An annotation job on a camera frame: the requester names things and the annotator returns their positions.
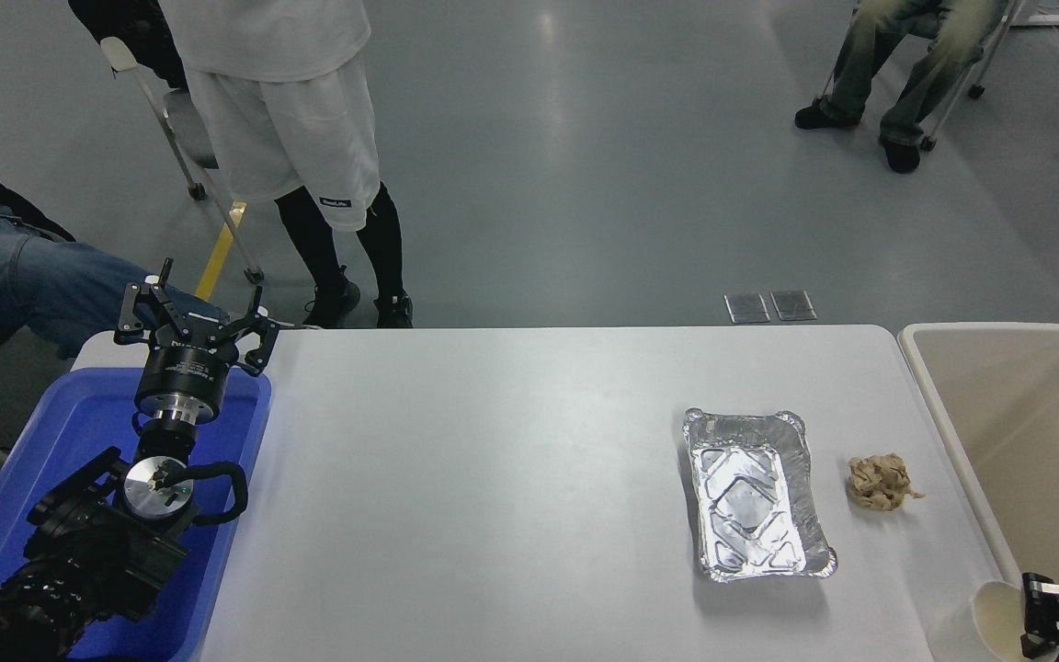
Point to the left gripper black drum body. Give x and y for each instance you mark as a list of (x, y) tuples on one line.
[(187, 368)]

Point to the white paper cup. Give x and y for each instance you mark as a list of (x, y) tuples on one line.
[(994, 616)]

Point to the seated person beside tray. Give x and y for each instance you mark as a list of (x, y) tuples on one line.
[(42, 285)]

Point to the blue plastic tray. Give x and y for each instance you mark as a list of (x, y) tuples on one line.
[(79, 423)]

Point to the large pale plastic bin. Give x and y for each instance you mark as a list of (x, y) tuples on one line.
[(1035, 441)]

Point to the white folding chair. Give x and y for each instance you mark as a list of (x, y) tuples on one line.
[(182, 124)]

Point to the crumpled tan paper ball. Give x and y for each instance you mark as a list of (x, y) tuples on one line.
[(877, 483)]

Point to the standing person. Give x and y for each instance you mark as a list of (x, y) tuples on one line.
[(281, 110)]

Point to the black padded jacket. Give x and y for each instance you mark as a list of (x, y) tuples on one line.
[(130, 32)]

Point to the silver foil tray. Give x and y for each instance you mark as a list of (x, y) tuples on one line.
[(750, 496)]

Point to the metal floor plate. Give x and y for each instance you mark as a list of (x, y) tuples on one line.
[(792, 304), (746, 307)]

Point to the seated person on wheeled chair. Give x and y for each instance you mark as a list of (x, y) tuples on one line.
[(916, 64)]

